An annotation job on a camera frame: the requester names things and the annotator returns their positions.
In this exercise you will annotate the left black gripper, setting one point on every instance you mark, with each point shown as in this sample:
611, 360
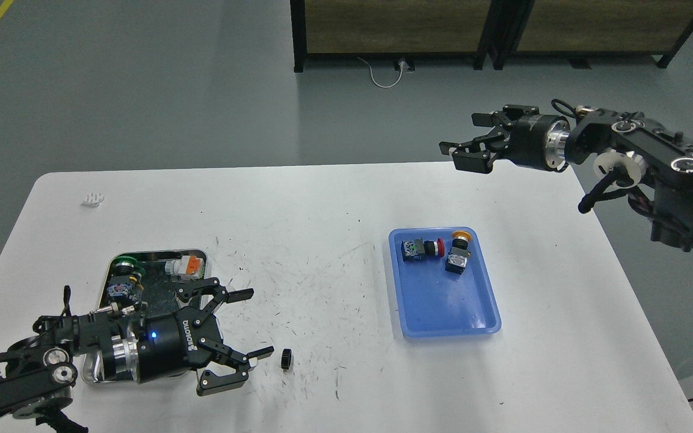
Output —
171, 344

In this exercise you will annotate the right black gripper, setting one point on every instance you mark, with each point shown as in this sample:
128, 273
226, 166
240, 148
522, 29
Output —
528, 139

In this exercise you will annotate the black gear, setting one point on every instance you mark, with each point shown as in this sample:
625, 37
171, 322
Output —
286, 359

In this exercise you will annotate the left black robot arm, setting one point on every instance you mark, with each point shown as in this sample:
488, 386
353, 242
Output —
37, 374

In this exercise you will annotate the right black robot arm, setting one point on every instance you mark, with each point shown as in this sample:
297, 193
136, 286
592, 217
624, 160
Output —
636, 158

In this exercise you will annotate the blue plastic tray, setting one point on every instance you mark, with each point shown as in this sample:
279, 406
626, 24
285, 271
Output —
431, 302

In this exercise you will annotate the right wooden cabinet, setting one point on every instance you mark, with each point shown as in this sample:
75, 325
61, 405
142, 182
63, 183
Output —
578, 30

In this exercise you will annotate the wooden cabinet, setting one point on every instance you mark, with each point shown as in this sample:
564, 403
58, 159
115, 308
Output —
578, 30
393, 30

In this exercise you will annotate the left wooden cabinet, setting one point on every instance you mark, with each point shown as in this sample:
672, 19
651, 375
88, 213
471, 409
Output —
393, 30

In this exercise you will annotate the small white plastic part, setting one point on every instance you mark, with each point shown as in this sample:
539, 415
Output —
93, 200

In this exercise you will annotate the orange white switch component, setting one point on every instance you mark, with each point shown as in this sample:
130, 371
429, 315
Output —
186, 268

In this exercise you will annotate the green push button switch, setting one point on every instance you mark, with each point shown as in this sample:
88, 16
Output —
124, 283

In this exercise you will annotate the yellow push button switch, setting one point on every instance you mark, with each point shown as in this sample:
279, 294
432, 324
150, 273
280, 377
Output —
459, 254

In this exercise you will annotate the red push button switch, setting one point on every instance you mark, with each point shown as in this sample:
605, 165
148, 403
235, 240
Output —
413, 250

